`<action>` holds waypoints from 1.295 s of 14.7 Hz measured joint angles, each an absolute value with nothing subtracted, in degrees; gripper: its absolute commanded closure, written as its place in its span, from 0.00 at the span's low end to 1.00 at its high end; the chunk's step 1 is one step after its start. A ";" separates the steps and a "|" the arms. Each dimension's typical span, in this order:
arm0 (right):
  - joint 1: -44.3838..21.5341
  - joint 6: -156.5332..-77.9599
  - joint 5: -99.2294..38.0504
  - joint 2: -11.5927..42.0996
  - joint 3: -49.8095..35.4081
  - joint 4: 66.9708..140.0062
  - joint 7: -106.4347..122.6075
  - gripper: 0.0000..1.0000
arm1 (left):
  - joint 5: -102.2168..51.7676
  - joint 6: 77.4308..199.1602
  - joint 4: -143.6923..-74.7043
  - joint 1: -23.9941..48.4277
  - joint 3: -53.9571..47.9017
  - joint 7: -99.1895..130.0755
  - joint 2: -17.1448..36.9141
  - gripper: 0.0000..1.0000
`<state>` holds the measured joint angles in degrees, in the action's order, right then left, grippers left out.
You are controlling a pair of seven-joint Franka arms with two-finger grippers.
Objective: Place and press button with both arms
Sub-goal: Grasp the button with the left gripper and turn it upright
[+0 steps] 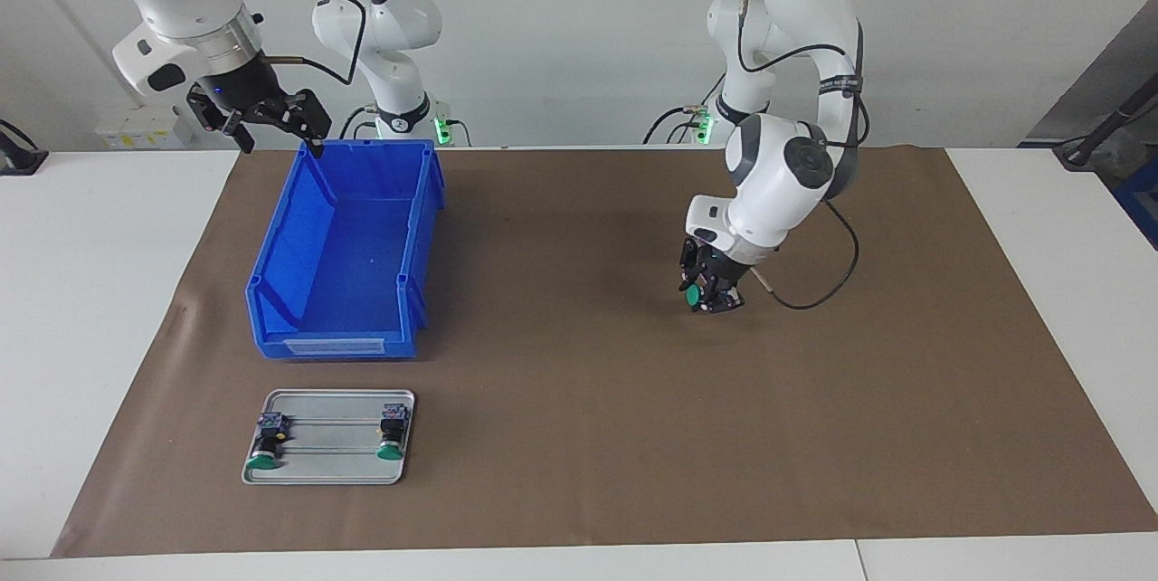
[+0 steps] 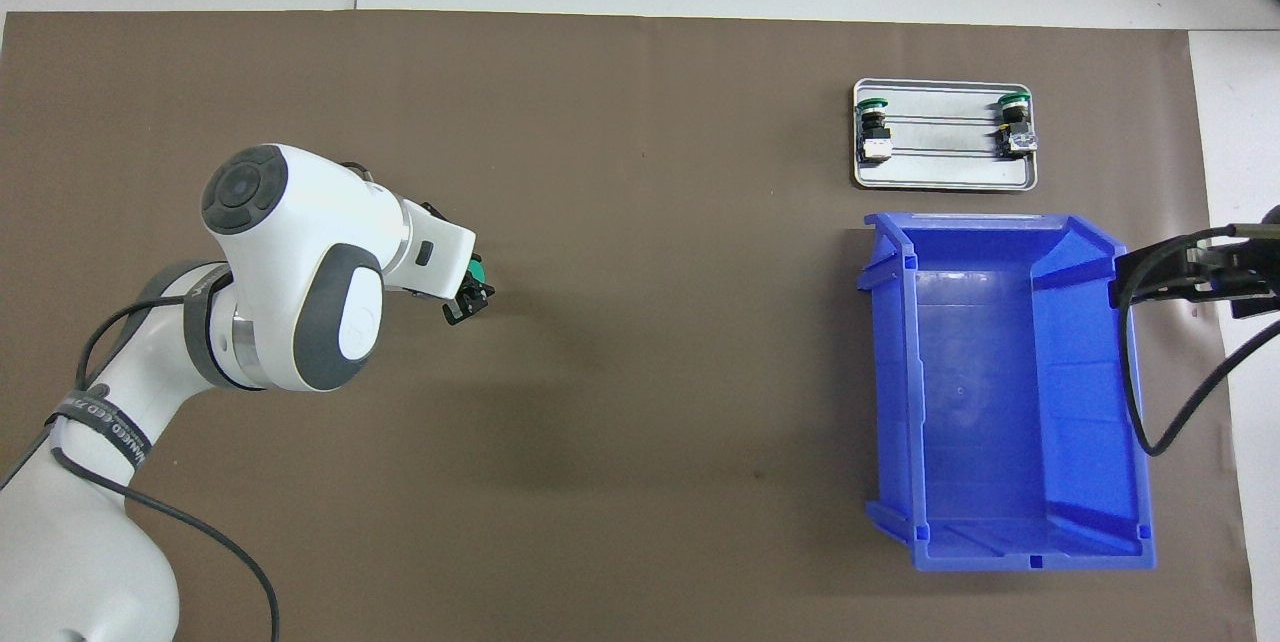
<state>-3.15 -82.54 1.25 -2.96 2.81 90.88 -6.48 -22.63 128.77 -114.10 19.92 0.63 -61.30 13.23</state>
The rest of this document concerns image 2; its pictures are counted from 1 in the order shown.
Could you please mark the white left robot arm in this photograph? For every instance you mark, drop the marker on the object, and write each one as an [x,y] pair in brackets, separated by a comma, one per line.
[300,252]

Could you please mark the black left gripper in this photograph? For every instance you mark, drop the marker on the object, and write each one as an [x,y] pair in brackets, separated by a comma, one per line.
[425,295]

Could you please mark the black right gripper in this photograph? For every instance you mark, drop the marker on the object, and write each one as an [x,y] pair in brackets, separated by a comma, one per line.
[1245,267]

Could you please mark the brown paper table mat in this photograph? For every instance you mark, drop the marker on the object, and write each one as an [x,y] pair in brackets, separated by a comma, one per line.
[650,372]

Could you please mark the silver metal tray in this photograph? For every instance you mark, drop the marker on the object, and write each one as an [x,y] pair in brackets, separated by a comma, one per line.
[950,172]

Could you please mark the blue plastic storage bin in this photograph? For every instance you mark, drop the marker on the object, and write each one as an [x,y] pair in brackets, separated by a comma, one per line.
[990,402]

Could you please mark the green push button white base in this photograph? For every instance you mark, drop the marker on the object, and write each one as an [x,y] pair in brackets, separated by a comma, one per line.
[875,132]

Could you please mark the green push button silver base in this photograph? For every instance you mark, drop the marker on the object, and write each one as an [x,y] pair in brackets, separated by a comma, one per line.
[1016,127]

